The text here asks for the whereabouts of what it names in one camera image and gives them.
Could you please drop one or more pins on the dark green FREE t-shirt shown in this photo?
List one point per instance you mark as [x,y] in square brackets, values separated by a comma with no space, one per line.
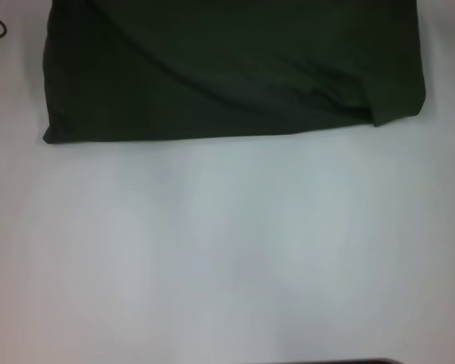
[231,68]

